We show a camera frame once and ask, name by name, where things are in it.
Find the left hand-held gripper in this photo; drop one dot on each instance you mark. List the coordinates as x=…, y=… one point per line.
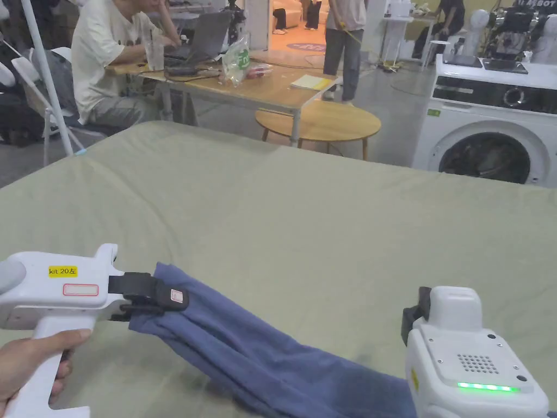
x=52, y=300

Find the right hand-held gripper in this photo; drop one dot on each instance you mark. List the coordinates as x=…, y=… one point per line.
x=461, y=383

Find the dark blue garment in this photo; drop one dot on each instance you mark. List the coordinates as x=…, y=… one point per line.
x=270, y=361

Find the person's left hand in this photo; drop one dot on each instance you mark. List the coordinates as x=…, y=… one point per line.
x=21, y=361

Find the bed with pale green sheet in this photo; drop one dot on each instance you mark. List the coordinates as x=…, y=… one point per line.
x=304, y=226

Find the white washing machine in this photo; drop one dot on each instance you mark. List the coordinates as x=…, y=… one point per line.
x=457, y=126

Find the white robot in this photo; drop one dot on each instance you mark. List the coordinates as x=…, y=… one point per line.
x=547, y=43
x=472, y=28

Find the black robot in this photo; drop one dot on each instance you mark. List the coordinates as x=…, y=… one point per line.
x=515, y=26

